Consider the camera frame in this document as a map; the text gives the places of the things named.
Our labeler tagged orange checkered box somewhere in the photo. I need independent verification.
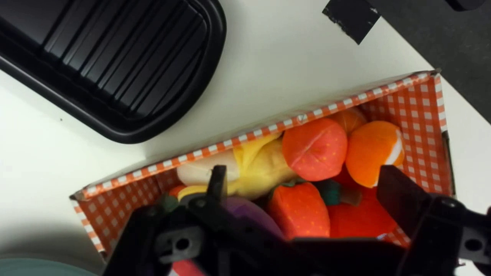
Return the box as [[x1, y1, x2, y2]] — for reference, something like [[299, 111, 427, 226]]
[[68, 69, 457, 258]]

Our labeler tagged purple plush eggplant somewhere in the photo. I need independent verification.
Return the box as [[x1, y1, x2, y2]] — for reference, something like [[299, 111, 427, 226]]
[[219, 196, 283, 242]]

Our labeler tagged black tape patch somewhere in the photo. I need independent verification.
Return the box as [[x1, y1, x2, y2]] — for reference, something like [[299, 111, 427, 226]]
[[320, 0, 381, 46]]

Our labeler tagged red-orange plush peach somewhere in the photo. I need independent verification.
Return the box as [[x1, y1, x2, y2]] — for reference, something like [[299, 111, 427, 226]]
[[280, 118, 349, 184]]

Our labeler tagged red plush tomato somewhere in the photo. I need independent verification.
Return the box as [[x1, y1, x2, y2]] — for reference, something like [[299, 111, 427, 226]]
[[320, 170, 406, 241]]

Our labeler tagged orange plush fruit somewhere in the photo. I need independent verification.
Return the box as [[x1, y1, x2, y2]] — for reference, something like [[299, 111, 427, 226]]
[[345, 120, 406, 190]]

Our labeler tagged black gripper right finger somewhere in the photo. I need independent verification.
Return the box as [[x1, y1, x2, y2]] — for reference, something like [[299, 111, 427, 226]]
[[377, 164, 432, 249]]

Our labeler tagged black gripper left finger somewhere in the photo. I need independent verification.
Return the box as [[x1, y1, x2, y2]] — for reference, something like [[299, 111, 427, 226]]
[[203, 164, 229, 232]]

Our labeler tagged black ribbed tray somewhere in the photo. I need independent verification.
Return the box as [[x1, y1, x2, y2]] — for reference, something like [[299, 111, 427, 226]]
[[0, 0, 228, 146]]

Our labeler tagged yellow plush banana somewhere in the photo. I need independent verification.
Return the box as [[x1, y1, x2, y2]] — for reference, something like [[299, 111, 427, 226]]
[[174, 134, 299, 203]]

